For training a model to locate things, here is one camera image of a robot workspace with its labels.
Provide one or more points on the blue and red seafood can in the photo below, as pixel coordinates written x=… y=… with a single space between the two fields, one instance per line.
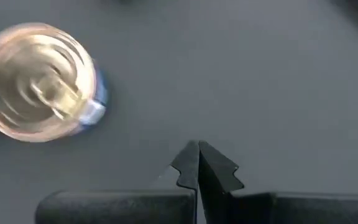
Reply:
x=42 y=77

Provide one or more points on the black table mat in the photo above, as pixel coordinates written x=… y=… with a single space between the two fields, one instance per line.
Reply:
x=228 y=77

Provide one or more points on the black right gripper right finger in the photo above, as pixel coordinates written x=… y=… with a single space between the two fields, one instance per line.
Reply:
x=291 y=210

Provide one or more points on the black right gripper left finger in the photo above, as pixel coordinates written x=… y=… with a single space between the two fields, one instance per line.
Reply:
x=120 y=207

